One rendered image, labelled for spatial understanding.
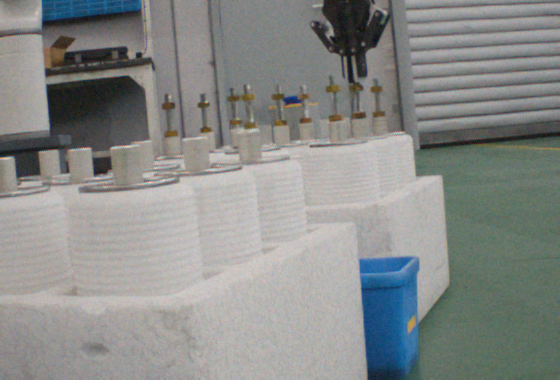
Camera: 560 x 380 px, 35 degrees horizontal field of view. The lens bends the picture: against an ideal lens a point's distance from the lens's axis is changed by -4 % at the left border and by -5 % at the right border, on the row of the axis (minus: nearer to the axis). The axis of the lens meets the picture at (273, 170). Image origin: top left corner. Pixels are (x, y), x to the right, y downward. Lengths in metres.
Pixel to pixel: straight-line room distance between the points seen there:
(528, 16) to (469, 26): 0.49
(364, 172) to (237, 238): 0.43
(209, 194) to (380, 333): 0.33
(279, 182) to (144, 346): 0.30
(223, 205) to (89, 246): 0.14
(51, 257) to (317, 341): 0.25
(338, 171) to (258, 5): 5.41
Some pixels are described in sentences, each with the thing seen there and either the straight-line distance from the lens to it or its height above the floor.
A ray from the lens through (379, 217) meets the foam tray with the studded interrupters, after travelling 1.10.
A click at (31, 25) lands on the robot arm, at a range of 1.52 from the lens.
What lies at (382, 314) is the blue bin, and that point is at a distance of 0.98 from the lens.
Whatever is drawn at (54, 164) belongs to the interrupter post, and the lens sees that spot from 0.99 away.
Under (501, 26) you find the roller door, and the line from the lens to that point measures 6.82.
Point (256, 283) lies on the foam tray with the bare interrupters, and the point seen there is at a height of 0.17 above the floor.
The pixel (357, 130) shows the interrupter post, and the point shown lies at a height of 0.27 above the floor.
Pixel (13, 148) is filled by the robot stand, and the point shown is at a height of 0.29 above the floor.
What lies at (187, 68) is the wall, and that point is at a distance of 6.46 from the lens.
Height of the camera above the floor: 0.29
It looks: 3 degrees down
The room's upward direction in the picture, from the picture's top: 5 degrees counter-clockwise
